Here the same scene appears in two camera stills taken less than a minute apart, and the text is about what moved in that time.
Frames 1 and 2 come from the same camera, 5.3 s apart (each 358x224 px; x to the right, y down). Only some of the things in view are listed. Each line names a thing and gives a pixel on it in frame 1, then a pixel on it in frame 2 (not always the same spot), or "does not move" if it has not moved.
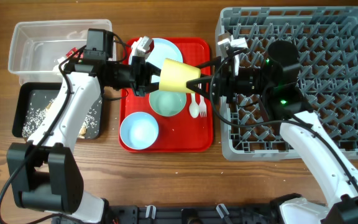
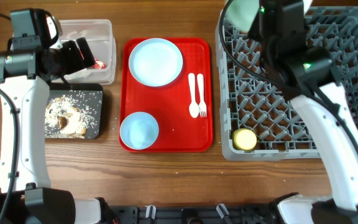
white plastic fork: (202, 108) does not move
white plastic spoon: (194, 107) does not move
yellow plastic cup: (174, 75) → (244, 139)
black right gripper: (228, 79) → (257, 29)
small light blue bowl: (139, 130) does not move
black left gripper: (141, 73) → (76, 62)
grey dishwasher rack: (338, 60) does not move
